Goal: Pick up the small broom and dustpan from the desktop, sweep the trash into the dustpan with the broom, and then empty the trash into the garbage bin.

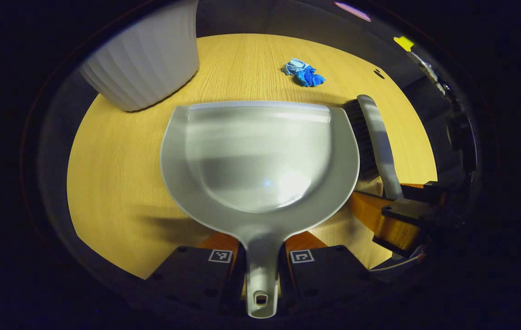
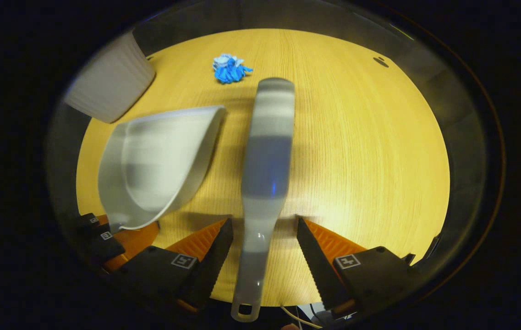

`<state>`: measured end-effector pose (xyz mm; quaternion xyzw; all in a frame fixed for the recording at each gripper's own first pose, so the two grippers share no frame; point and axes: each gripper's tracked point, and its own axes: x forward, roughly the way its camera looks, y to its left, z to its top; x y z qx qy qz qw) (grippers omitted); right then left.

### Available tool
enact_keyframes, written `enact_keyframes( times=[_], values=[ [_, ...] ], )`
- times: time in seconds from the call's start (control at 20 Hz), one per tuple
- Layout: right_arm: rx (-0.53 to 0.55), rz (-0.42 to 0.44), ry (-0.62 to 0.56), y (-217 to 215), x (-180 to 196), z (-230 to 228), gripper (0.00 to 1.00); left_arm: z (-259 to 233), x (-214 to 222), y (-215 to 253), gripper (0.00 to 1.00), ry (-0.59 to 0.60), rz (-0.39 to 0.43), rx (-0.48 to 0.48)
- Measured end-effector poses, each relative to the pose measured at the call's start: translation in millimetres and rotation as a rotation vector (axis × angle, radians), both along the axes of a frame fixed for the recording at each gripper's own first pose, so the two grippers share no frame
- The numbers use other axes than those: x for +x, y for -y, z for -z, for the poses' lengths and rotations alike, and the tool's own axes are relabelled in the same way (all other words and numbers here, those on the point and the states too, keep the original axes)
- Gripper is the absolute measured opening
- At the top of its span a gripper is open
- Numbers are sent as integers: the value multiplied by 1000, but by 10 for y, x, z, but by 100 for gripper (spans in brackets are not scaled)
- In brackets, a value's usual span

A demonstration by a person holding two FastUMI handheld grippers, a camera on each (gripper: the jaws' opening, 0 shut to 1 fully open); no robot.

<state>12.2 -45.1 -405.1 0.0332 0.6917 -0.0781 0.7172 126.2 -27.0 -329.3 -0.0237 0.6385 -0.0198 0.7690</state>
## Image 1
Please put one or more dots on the small grey broom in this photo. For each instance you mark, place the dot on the small grey broom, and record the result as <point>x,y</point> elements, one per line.
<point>379,137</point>

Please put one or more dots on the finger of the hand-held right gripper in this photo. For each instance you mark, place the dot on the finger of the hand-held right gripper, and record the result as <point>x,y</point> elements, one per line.
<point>425,192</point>
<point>393,229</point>

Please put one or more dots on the white ribbed garbage bin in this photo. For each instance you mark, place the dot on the white ribbed garbage bin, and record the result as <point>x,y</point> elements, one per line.
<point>145,55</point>

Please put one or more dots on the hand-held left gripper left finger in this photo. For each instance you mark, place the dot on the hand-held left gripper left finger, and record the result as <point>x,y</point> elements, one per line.
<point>191,275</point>

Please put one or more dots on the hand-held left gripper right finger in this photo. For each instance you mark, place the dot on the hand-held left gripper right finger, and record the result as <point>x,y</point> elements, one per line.
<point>324,275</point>

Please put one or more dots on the blue paper trash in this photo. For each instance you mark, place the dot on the blue paper trash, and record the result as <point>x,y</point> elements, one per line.
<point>306,75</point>

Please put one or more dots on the grey plastic dustpan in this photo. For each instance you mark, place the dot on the grey plastic dustpan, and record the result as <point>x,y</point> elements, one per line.
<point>260,160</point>

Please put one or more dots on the wooden desktop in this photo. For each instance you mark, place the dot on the wooden desktop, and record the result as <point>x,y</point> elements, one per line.
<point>118,183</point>

